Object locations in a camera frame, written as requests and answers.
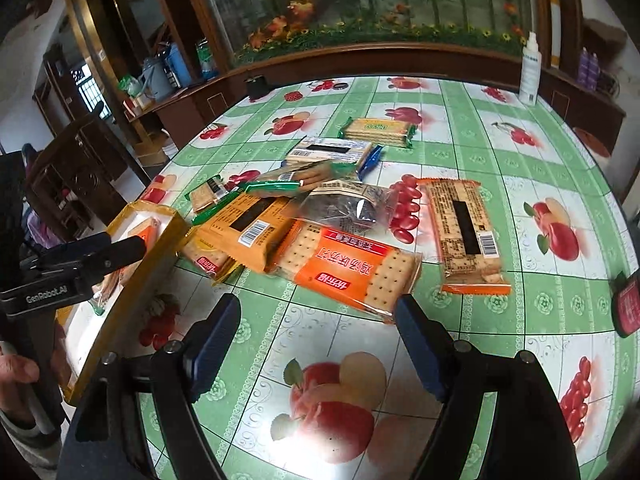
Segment wooden sideboard cabinet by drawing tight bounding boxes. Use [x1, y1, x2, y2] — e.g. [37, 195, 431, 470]
[121, 41, 626, 154]

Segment yellow cardboard tray box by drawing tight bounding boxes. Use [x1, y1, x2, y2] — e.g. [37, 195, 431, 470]
[56, 200, 189, 406]

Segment green edged yellow cracker pack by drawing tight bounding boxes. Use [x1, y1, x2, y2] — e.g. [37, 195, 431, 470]
[338, 118, 418, 148]

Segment blue edged cracker pack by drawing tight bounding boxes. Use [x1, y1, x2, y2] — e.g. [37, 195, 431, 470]
[282, 136, 383, 181]

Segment orange cracker pack barcode side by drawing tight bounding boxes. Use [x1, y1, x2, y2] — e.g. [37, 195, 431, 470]
[419, 178, 511, 296]

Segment purple bottles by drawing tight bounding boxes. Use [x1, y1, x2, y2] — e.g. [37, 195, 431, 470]
[577, 48, 600, 91]

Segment orange pack with black label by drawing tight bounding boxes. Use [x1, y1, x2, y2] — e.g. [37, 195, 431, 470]
[196, 193, 297, 274]

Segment blue thermos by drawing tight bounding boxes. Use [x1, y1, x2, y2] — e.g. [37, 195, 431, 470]
[165, 42, 192, 88]

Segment green wrapper cracker pack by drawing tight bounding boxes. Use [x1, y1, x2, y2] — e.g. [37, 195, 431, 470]
[186, 159, 358, 226]

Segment grey kettle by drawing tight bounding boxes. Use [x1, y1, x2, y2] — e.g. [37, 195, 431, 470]
[141, 58, 175, 102]

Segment orange soda cracker pack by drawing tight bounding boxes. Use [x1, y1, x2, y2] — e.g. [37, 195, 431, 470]
[270, 220, 422, 323]

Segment dark wooden chair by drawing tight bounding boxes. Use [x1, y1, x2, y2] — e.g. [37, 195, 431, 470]
[25, 103, 151, 240]

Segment red black device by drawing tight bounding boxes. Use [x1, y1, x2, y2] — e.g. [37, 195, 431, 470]
[611, 271, 640, 338]

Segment fruit pattern green tablecloth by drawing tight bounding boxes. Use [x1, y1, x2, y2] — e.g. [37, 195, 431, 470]
[148, 76, 639, 479]

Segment white spray bottle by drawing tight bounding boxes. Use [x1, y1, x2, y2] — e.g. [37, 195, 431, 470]
[518, 32, 541, 106]

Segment small black jar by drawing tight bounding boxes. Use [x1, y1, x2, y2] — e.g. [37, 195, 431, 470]
[244, 75, 271, 102]

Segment clear bag dark snacks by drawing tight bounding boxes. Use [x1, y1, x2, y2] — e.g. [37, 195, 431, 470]
[297, 180, 399, 235]

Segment small yellow cracker pack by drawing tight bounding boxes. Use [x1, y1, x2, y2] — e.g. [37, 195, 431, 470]
[179, 235, 241, 284]

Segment person's left hand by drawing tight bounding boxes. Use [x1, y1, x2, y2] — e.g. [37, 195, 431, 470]
[0, 354, 39, 427]

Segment flower aquarium display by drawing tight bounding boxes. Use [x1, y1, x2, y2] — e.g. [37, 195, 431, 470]
[193, 0, 544, 67]

